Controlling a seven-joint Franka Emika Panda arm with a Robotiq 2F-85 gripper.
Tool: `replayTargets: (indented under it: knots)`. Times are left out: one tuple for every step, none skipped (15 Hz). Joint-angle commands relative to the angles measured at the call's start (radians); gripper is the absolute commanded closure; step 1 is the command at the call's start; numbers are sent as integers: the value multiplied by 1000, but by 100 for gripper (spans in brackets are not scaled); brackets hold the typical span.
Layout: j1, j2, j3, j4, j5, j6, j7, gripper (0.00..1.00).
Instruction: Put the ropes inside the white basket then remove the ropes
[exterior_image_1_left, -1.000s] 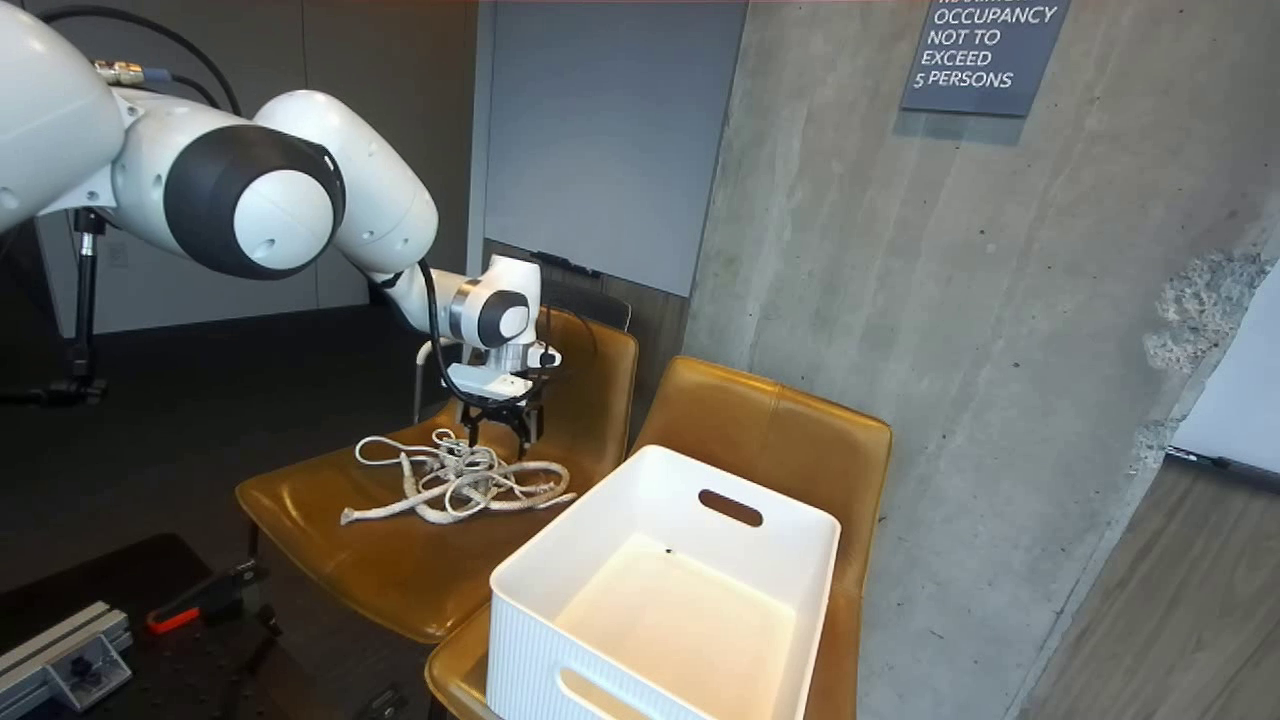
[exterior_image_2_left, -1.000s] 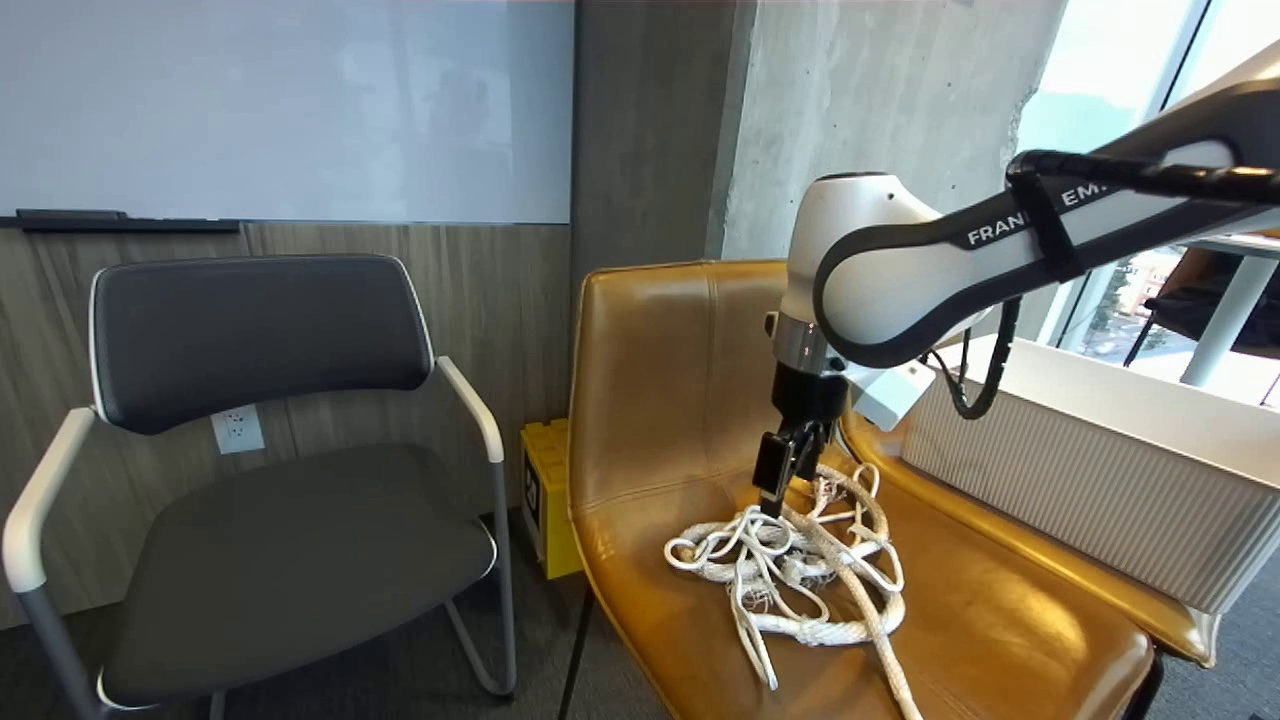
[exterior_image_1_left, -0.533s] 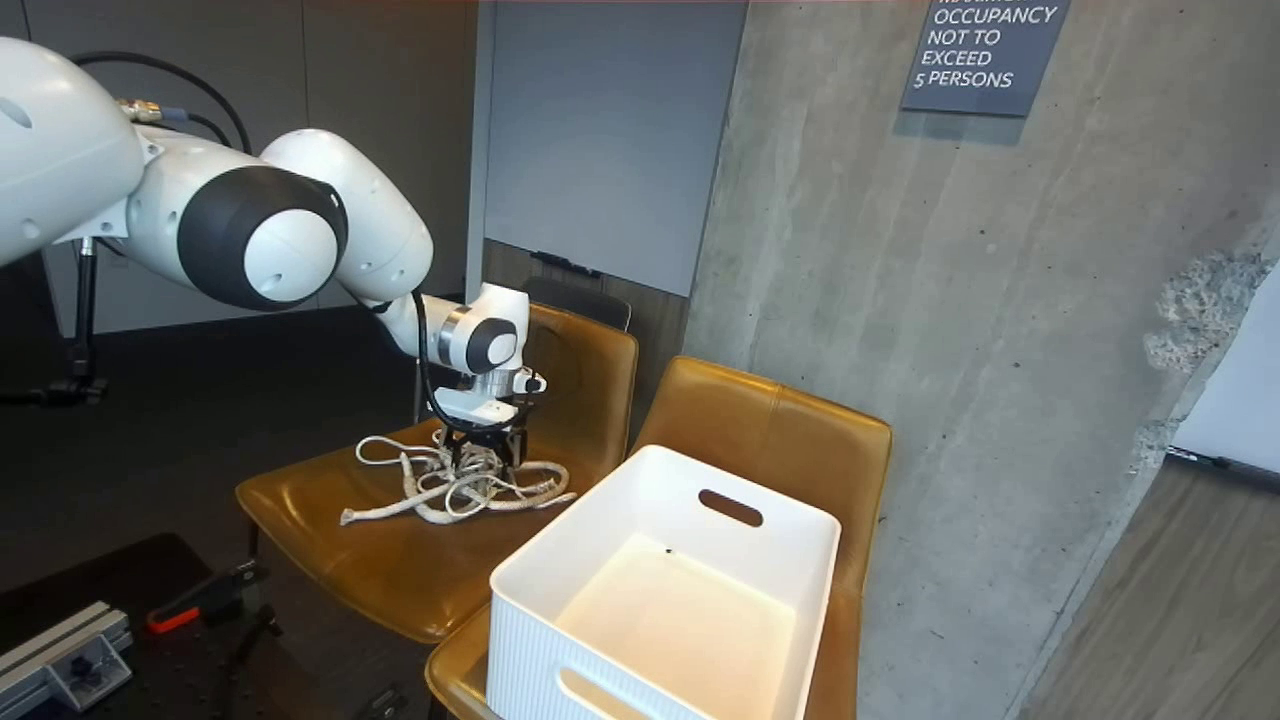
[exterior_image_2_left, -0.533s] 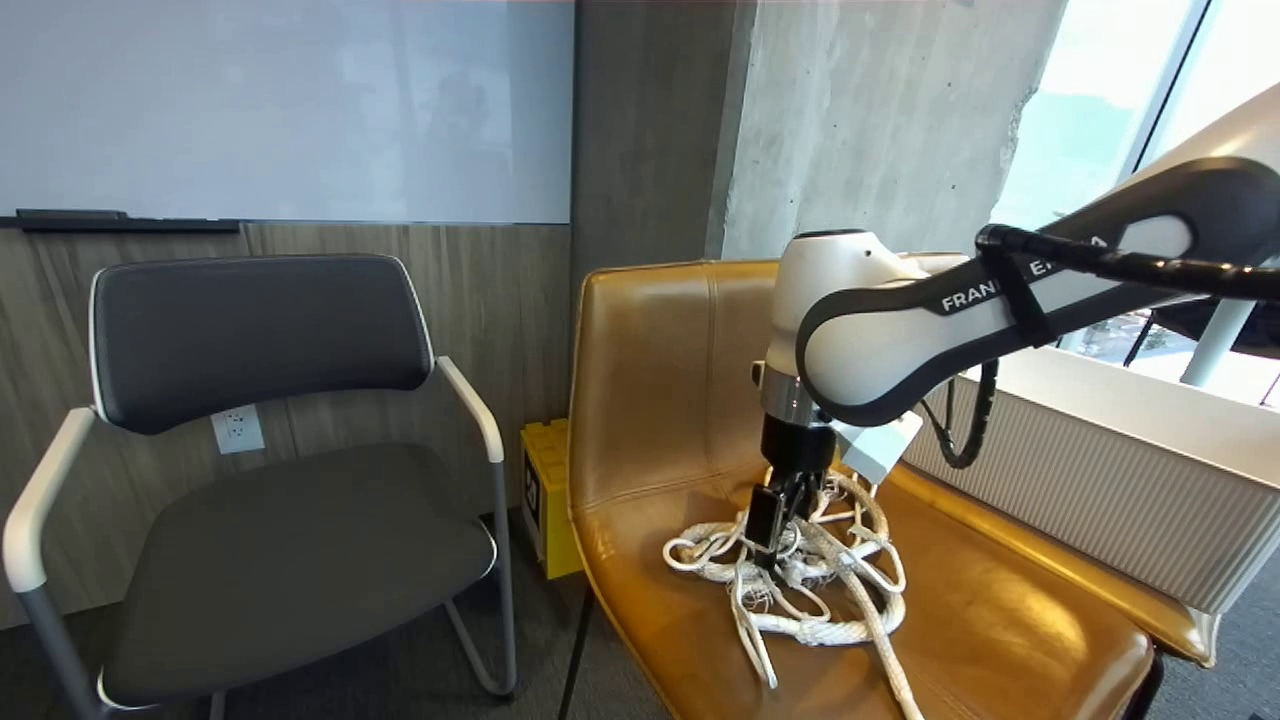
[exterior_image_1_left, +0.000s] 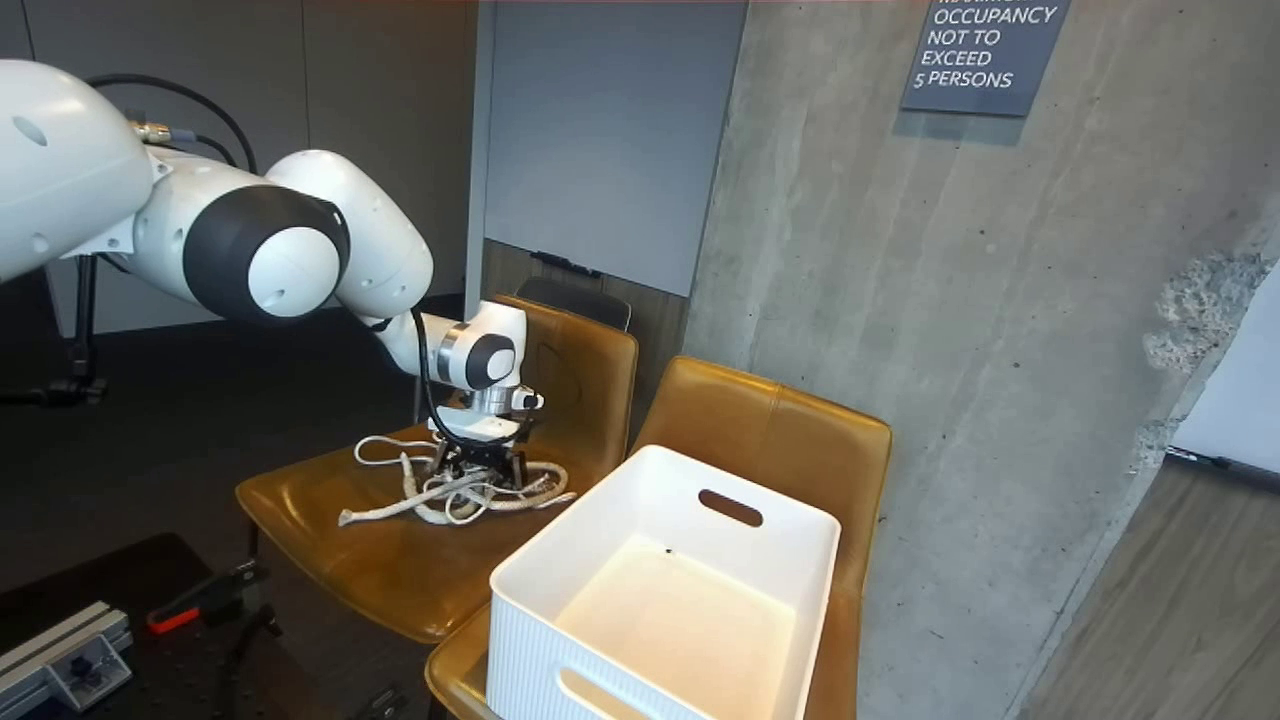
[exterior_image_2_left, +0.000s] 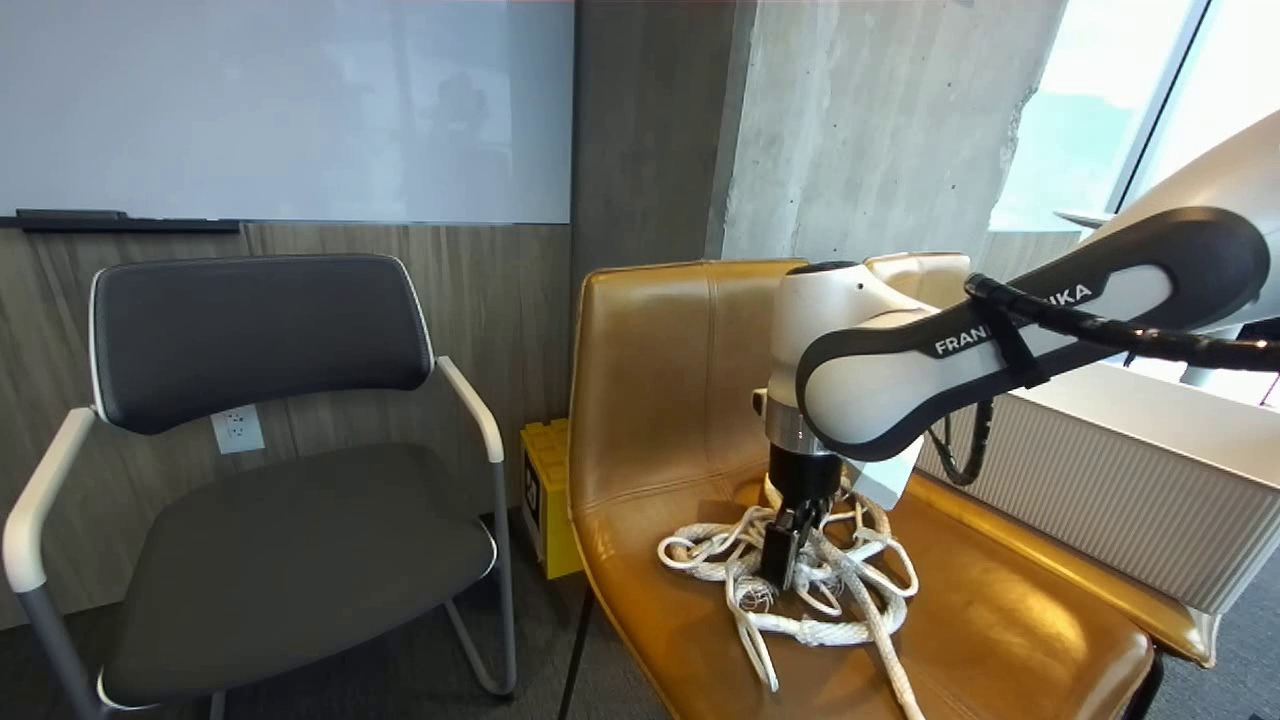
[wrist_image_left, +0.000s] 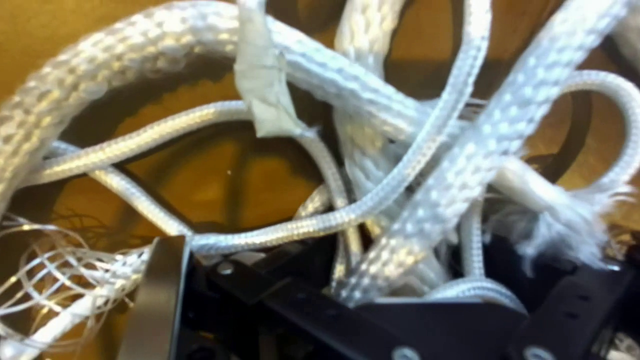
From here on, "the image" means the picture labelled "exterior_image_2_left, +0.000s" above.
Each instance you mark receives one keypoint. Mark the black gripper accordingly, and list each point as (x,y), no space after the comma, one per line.
(806,480)

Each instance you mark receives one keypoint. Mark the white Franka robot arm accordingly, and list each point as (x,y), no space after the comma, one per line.
(865,387)

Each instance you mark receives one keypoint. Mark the white ribbed plastic basket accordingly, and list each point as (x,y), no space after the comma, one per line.
(1135,506)

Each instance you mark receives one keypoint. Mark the yellow box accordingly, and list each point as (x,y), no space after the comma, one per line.
(550,492)

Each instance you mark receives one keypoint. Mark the grey chair with white armrests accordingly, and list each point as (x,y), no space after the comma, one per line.
(265,332)

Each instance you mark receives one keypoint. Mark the black whiteboard marker tray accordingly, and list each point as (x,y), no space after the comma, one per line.
(80,222)

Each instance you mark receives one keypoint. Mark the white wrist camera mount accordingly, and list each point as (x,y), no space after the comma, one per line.
(885,479)

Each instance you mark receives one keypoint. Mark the white round pedestal table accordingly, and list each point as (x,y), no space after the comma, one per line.
(1087,216)

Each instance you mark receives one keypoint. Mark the white wall outlet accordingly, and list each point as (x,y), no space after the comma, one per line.
(238,431)

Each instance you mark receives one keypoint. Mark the white window frame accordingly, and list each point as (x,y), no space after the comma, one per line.
(1170,83)

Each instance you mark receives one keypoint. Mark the white wall whiteboard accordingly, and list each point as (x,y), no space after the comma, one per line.
(265,107)

